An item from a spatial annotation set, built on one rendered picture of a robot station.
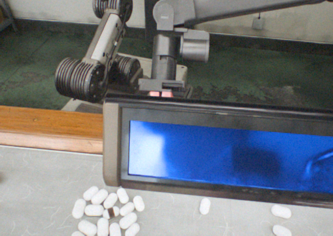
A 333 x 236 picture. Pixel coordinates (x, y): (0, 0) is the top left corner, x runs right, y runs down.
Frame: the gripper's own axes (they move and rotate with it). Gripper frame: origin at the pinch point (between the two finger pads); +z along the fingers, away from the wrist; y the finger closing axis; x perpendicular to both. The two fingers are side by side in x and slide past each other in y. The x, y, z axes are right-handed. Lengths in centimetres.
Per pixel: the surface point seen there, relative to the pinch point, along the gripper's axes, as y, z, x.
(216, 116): 8.4, 1.4, -39.4
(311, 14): 100, -103, 154
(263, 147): 12.1, 3.4, -38.5
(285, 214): 25.8, 16.2, -5.6
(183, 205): 6.3, 16.5, -4.1
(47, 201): -21.4, 18.0, -6.1
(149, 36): -35, -89, 175
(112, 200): -7.8, 16.3, -6.6
